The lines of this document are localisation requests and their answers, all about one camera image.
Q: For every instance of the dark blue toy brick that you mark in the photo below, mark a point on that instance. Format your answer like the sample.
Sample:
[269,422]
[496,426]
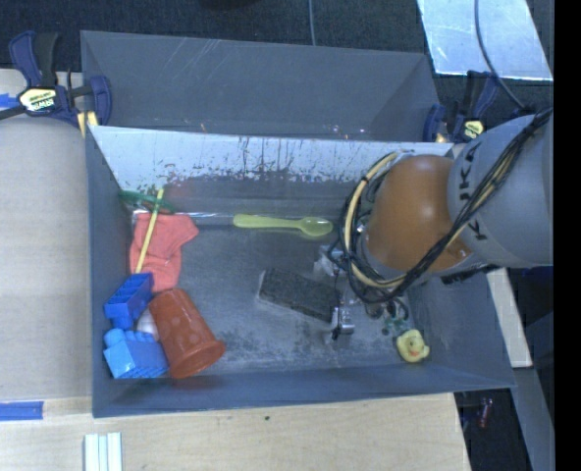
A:
[127,299]

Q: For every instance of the grey metal bin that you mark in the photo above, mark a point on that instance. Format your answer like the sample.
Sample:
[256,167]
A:
[271,351]

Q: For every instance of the light blue toy brick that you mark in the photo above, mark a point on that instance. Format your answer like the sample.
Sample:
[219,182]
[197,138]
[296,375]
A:
[136,358]

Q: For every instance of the dark green flat block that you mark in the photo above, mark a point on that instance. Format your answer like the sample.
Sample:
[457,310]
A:
[298,292]

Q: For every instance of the yellow rubber duck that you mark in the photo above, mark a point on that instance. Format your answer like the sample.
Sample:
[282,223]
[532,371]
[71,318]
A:
[411,346]

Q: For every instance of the red cloth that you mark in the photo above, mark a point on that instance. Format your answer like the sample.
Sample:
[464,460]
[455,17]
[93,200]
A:
[165,243]

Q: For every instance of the pale wood board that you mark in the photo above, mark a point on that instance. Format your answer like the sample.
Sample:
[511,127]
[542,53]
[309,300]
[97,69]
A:
[40,263]

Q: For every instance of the small white object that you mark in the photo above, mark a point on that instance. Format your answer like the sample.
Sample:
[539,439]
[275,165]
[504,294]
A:
[148,326]

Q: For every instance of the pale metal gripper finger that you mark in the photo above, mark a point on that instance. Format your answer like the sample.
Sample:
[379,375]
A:
[346,316]
[342,329]

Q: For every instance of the yellow-green plastic spoon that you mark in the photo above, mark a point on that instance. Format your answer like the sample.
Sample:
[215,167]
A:
[280,222]

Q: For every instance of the thin yellow stick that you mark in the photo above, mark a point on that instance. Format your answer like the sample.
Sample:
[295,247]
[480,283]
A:
[148,236]

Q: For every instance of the red plastic cup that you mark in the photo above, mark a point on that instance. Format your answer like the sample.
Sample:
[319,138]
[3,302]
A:
[185,331]

